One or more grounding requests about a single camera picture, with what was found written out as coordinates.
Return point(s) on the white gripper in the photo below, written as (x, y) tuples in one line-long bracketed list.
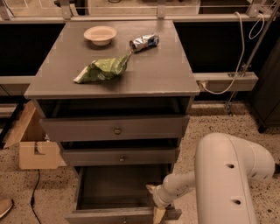
[(159, 197)]

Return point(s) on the grey bottom drawer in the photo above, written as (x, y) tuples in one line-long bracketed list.
[(116, 194)]

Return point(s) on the grey drawer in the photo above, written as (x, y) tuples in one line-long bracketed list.
[(118, 156), (116, 194), (115, 128)]

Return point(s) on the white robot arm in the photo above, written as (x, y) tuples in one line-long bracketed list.
[(223, 167)]

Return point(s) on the grey middle drawer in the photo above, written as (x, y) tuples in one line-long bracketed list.
[(118, 156)]

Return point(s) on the grey top drawer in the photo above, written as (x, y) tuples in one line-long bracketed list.
[(115, 128)]

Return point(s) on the grey drawer cabinet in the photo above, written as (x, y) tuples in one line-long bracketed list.
[(157, 81)]

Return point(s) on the wooden board structure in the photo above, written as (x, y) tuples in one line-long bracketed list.
[(35, 150)]

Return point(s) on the green chip bag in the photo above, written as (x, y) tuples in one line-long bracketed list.
[(103, 69)]

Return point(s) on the shoe tip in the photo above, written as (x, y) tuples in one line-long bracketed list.
[(5, 206)]

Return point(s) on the dark cabinet on right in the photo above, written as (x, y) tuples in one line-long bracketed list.
[(265, 97)]

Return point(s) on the crushed silver blue can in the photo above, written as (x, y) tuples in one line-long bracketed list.
[(144, 42)]

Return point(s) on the white paper bowl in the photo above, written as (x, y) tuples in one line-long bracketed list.
[(100, 35)]

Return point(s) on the slanted metal pole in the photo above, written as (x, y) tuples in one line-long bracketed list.
[(241, 71)]

